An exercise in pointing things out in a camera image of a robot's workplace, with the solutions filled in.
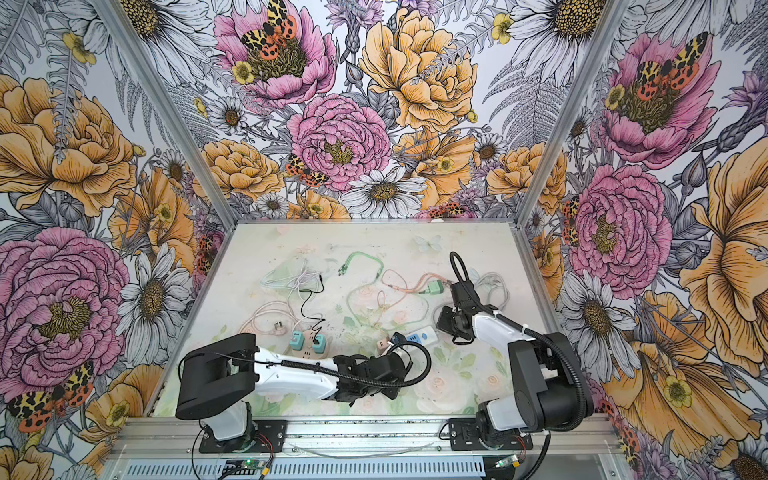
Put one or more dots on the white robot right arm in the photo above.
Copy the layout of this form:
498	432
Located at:
549	389

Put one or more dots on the pink brown charger plug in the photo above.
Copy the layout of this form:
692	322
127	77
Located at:
383	345

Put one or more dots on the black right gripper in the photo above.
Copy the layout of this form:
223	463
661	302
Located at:
442	322

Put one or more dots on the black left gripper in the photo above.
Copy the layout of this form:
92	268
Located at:
392	390

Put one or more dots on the white blue power strip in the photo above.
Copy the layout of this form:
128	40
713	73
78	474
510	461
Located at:
426	336

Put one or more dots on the aluminium front rail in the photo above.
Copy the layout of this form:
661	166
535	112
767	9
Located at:
373	447

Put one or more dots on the green charger plug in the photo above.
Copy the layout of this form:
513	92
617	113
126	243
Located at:
434	287

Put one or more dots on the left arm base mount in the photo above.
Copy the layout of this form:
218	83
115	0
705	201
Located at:
263	436

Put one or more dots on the teal charger plug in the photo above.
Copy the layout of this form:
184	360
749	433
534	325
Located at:
297	341
319	343

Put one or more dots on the round pink power socket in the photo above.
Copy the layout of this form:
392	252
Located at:
307	352

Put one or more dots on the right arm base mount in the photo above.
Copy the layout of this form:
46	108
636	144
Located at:
474	434

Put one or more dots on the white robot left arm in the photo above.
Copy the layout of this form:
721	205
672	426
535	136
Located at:
216	379

